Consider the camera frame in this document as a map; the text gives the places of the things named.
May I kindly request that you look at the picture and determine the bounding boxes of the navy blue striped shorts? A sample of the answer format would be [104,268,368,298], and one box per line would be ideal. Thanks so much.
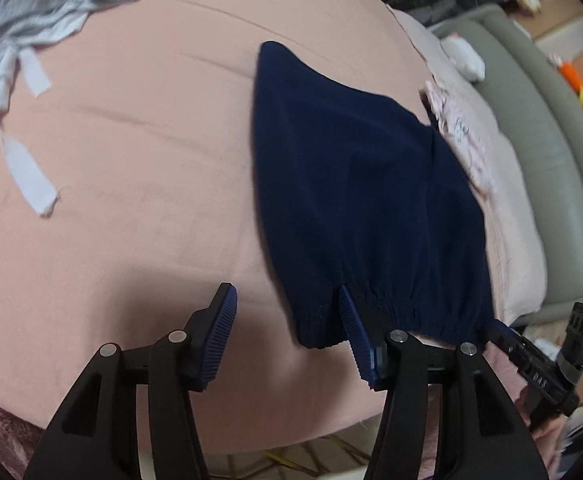
[252,41,494,349]

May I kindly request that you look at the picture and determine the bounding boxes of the person right hand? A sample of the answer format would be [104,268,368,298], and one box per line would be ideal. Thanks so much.
[531,414,567,474]

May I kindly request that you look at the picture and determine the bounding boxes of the grey padded headboard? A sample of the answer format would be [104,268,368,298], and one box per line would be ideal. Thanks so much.
[433,4,583,326]

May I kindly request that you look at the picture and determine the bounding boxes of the pink folded printed garment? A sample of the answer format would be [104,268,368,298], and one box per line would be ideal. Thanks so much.
[421,81,494,196]

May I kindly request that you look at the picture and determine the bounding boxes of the pink bed sheet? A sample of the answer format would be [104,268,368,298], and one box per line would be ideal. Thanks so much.
[0,0,435,452]

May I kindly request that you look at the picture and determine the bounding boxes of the white plush toy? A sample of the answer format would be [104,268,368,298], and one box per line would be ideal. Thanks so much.
[440,34,485,82]

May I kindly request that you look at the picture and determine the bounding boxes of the gold wire basket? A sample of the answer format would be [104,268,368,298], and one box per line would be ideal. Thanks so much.
[206,432,373,480]

